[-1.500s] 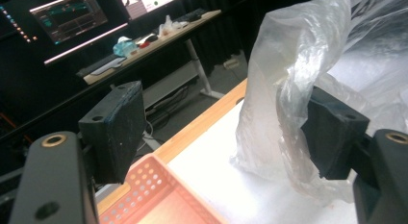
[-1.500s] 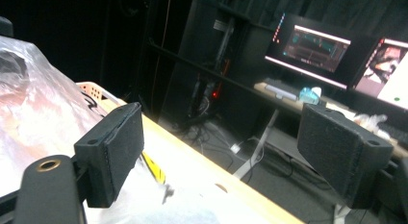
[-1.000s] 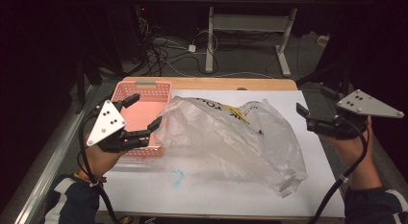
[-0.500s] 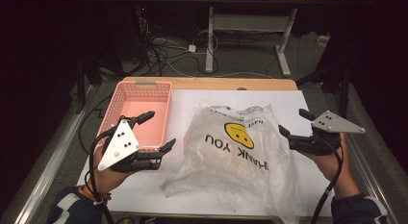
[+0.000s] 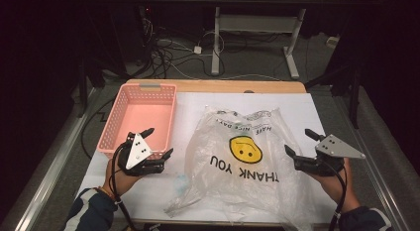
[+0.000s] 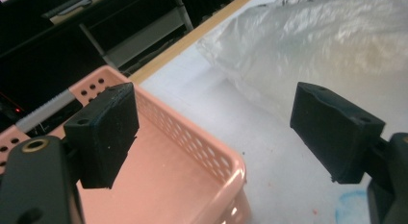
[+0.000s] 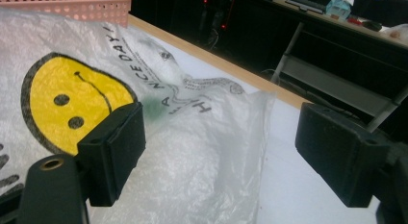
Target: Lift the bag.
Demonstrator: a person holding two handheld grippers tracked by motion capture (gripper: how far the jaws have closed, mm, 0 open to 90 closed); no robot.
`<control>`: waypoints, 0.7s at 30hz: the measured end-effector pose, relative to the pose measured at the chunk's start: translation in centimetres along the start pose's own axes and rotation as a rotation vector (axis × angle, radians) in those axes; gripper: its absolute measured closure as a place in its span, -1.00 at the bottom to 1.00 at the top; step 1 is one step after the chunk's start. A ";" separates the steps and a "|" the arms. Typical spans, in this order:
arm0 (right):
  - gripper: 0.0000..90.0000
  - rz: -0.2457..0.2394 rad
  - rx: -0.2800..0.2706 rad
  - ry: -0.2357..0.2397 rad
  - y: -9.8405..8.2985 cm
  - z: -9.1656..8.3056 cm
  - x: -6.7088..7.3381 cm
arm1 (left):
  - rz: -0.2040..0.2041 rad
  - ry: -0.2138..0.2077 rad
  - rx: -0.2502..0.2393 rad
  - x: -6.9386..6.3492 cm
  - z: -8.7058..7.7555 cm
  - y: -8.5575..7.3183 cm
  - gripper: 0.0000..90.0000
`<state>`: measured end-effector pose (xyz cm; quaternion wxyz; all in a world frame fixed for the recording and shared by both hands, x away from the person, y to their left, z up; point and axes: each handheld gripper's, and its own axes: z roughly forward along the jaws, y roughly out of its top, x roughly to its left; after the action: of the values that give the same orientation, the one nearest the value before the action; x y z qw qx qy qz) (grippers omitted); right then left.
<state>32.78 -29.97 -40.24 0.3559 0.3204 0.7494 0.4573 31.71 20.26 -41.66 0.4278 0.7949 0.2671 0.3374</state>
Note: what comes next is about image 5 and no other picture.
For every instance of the person's right hand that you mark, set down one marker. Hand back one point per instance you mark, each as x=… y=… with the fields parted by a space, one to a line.
x=340 y=188

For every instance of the clear plastic bag yellow smiley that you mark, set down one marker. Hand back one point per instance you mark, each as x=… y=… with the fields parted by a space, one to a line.
x=237 y=191

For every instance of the white metal desk frame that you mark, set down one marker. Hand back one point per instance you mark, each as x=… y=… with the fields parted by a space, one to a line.
x=257 y=24

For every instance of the pink plastic basket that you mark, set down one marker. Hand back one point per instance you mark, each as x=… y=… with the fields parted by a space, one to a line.
x=142 y=108

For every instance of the aluminium rail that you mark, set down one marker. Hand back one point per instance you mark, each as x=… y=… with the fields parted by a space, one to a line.
x=49 y=168
x=379 y=178

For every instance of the white power strip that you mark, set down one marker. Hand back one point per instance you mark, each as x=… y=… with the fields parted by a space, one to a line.
x=333 y=41

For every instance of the black metal stand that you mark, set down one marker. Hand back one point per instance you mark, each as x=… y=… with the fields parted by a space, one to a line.
x=84 y=89
x=355 y=92

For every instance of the white power adapter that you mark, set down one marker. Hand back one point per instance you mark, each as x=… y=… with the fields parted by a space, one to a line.
x=197 y=50

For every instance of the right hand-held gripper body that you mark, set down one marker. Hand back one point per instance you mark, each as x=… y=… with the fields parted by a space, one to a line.
x=333 y=148

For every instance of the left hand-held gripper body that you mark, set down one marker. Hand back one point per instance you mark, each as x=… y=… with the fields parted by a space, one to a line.
x=138 y=151

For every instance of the person's left hand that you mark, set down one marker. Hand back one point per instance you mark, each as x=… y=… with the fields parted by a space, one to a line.
x=120 y=183

